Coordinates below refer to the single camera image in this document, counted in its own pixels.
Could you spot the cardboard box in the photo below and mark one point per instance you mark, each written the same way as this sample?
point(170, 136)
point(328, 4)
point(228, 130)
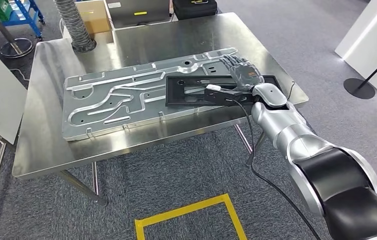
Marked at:
point(97, 16)

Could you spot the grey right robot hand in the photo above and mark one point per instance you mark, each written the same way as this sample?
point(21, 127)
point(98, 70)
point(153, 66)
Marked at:
point(244, 74)

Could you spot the grey metal case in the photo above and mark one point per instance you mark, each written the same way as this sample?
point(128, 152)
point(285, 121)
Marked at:
point(135, 20)

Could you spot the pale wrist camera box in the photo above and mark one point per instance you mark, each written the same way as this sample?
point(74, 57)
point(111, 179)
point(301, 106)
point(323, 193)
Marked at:
point(216, 94)

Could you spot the yellow floor tape square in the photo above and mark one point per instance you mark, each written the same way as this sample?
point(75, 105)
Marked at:
point(181, 210)

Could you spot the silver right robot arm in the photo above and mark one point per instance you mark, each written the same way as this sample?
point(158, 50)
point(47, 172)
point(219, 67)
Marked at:
point(284, 122)

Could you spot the stamped grey metal plate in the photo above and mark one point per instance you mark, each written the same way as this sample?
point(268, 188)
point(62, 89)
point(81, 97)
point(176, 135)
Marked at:
point(108, 116)

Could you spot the black stanchion post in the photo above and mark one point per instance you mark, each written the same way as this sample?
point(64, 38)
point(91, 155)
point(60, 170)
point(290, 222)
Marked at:
point(359, 88)

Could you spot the black carry case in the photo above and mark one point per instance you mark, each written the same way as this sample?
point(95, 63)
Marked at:
point(195, 10)

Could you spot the blue storage rack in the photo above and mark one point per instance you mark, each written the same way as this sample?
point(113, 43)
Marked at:
point(29, 15)

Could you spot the black plastic panel part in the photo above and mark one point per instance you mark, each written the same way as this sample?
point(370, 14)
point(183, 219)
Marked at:
point(172, 96)

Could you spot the white display plinth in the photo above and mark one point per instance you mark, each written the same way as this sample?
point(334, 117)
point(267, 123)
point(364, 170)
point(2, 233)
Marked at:
point(374, 33)

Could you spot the stainless steel workbench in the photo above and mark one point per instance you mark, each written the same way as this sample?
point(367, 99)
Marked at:
point(39, 149)

